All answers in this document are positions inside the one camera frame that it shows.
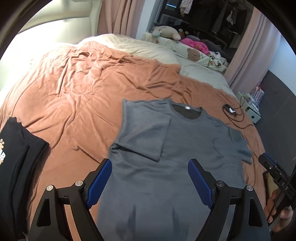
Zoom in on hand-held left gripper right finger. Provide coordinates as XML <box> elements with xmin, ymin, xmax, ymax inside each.
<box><xmin>188</xmin><ymin>158</ymin><xmax>271</xmax><ymax>241</ymax></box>

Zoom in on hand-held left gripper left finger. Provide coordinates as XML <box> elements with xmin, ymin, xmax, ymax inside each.
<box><xmin>29</xmin><ymin>158</ymin><xmax>113</xmax><ymax>241</ymax></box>

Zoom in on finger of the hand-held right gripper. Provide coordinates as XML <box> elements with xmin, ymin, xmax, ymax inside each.
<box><xmin>258</xmin><ymin>152</ymin><xmax>287</xmax><ymax>180</ymax></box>

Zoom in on grey t-shirt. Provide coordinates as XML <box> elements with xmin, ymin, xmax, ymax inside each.
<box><xmin>97</xmin><ymin>98</ymin><xmax>253</xmax><ymax>241</ymax></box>

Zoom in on black folded printed clothes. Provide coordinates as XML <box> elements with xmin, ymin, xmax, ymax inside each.
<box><xmin>0</xmin><ymin>117</ymin><xmax>50</xmax><ymax>241</ymax></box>

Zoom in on person's right hand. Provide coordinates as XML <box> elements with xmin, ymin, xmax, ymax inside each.
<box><xmin>264</xmin><ymin>191</ymin><xmax>294</xmax><ymax>226</ymax></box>

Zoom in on white nightstand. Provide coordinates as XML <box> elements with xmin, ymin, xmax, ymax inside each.
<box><xmin>237</xmin><ymin>91</ymin><xmax>260</xmax><ymax>123</ymax></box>

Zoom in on orange-brown blanket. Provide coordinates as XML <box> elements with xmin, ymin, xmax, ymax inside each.
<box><xmin>0</xmin><ymin>40</ymin><xmax>266</xmax><ymax>241</ymax></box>

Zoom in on pink curtain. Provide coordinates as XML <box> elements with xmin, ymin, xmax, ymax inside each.
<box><xmin>223</xmin><ymin>7</ymin><xmax>281</xmax><ymax>93</ymax></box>
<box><xmin>98</xmin><ymin>0</ymin><xmax>162</xmax><ymax>39</ymax></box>

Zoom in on black and white print cloth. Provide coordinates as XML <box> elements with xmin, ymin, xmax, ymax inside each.
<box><xmin>208</xmin><ymin>51</ymin><xmax>228</xmax><ymax>69</ymax></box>

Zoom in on dark grey pillow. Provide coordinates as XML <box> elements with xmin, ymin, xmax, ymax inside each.
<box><xmin>203</xmin><ymin>39</ymin><xmax>222</xmax><ymax>52</ymax></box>

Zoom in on pink fluffy cloth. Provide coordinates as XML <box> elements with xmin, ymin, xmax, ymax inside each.
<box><xmin>180</xmin><ymin>37</ymin><xmax>210</xmax><ymax>56</ymax></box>

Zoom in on cream duvet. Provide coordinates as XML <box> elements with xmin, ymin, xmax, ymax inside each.
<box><xmin>79</xmin><ymin>34</ymin><xmax>236</xmax><ymax>95</ymax></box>

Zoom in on white plush toy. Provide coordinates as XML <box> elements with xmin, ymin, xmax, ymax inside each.
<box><xmin>151</xmin><ymin>25</ymin><xmax>182</xmax><ymax>43</ymax></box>

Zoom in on cream padded headboard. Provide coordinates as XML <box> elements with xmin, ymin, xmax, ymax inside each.
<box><xmin>14</xmin><ymin>0</ymin><xmax>102</xmax><ymax>47</ymax></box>

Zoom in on floral hanging garment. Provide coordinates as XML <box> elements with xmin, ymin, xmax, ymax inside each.
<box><xmin>180</xmin><ymin>0</ymin><xmax>193</xmax><ymax>13</ymax></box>

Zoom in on black cable with small device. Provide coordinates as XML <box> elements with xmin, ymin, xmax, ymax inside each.
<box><xmin>222</xmin><ymin>104</ymin><xmax>255</xmax><ymax>129</ymax></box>

